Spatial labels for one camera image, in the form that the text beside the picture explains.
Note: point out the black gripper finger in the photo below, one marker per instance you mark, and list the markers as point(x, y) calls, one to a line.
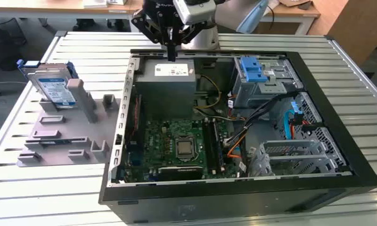
point(144, 26)
point(175, 47)

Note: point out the hard disk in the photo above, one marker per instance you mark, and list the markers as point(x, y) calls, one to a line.
point(55, 90)

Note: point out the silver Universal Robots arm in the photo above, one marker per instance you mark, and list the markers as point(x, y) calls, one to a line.
point(207, 37)

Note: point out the metal disk bay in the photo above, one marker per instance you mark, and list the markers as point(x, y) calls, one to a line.
point(301, 157)

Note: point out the small white box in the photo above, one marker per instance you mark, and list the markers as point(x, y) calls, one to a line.
point(116, 2)

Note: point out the grey power supply unit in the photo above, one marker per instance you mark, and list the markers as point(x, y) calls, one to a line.
point(167, 99)

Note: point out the blue plastic drive latch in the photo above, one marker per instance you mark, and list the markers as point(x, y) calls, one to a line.
point(248, 64)

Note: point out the metal optical drive cage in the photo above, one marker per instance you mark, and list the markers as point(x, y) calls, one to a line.
point(243, 94)

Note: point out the brown cardboard piece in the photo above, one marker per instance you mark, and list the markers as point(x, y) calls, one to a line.
point(293, 2)

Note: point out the green motherboard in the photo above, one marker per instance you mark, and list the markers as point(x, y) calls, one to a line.
point(157, 146)

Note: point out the silver CPU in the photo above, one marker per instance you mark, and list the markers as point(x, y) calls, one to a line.
point(185, 148)

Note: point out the black RAM slot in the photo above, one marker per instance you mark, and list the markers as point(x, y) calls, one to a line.
point(213, 146)
point(208, 146)

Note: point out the black mesh waste bin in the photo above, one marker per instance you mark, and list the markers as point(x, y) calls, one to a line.
point(5, 42)

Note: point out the CPU socket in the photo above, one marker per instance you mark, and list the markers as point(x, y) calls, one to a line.
point(187, 160)

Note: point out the blue RAM slot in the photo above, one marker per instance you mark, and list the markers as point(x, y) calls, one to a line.
point(221, 157)

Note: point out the grey plastic parts rack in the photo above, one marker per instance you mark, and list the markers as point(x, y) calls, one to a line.
point(69, 131)

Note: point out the black graphics card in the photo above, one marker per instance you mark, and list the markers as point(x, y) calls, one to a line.
point(180, 173)

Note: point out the RAM stick blue green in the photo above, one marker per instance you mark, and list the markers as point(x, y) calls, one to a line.
point(56, 142)

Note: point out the black open PC case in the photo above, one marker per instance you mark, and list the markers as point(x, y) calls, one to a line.
point(239, 207)

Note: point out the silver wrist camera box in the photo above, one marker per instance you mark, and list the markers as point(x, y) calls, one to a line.
point(195, 11)

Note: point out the wooden desk white frame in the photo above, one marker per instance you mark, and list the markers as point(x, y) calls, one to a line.
point(285, 11)
point(49, 8)

